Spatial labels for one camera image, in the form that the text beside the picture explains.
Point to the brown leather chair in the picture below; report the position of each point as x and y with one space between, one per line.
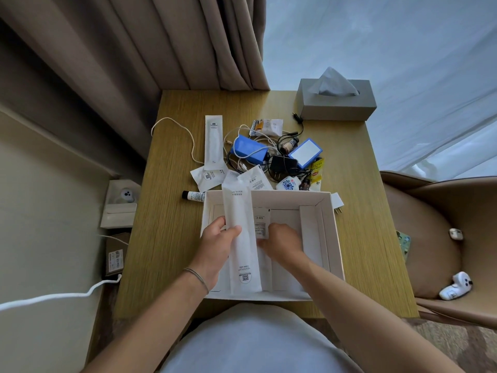
427 236

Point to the wooden table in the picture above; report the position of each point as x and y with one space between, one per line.
167 236

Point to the white charger blue print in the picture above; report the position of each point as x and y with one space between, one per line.
288 184

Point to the blue power bank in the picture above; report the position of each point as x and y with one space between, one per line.
246 145

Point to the brown cardboard box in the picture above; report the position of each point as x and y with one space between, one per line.
115 260

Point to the yellow tea bag packet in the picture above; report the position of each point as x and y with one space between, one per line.
317 168

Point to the white game controller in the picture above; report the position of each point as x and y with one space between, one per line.
454 287

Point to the white tissue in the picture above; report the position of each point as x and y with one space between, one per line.
334 83

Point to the person's right hand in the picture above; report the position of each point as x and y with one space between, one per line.
285 246

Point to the grey tissue box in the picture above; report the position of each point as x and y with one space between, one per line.
334 108

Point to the small white earbud case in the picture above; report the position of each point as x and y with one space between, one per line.
456 234

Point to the small white square packet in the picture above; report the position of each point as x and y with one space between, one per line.
231 177

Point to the white cardboard box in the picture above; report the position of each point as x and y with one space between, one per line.
330 244

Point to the beige curtain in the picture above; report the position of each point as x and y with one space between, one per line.
136 54

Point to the green patterned phone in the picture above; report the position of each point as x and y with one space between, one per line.
404 242

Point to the white sheer curtain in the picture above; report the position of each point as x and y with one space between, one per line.
388 54

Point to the blue and white small box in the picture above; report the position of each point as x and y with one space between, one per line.
305 153

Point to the clear packet orange print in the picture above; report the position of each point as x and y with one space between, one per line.
270 128

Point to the white square sachet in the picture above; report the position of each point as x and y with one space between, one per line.
256 180

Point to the person's right forearm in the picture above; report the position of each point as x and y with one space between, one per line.
369 330

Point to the person's left hand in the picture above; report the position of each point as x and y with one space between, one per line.
211 252

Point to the long white paper sachet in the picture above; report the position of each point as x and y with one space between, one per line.
242 248
213 143
262 225

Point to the black power adapter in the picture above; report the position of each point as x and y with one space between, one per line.
281 165

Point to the person's left forearm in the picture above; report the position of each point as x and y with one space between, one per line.
147 330

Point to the white shirt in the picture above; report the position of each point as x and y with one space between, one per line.
256 341

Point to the wall socket panel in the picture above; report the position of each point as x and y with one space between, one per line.
118 215

